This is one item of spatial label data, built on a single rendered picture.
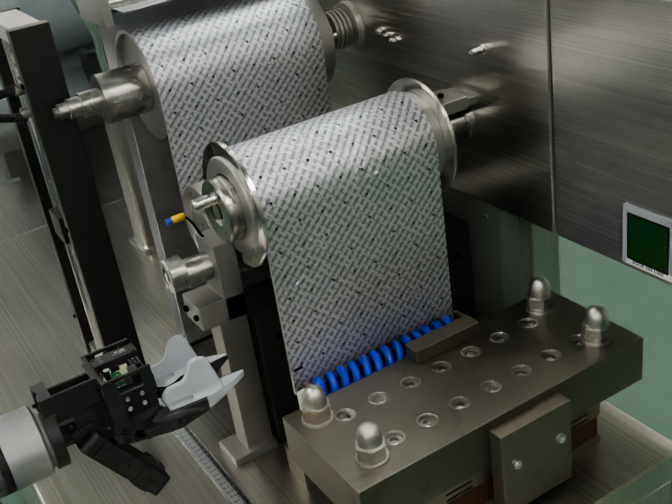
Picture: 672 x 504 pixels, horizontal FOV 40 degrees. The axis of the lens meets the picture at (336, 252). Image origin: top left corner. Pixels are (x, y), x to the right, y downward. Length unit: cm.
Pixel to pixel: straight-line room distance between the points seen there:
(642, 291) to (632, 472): 210
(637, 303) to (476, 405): 215
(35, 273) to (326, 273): 89
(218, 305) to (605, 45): 51
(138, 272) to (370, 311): 71
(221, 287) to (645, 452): 54
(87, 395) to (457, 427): 38
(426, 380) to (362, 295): 12
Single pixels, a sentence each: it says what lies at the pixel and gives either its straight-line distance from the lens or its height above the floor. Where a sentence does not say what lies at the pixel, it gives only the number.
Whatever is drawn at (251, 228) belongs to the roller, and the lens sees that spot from 101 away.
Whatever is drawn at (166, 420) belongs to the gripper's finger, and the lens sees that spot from 98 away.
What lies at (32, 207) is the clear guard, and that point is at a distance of 202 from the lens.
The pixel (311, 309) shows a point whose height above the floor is 112.
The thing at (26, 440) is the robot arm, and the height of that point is 114.
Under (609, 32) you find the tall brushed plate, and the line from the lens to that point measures 98.
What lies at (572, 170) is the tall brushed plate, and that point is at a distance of 107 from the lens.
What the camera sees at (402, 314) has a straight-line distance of 115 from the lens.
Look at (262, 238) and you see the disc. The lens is 100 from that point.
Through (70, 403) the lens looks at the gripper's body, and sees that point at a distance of 97.
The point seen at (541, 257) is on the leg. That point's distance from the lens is 148.
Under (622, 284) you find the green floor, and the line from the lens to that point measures 327.
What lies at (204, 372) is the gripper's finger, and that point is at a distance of 99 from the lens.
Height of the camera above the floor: 167
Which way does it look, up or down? 27 degrees down
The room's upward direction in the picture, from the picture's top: 9 degrees counter-clockwise
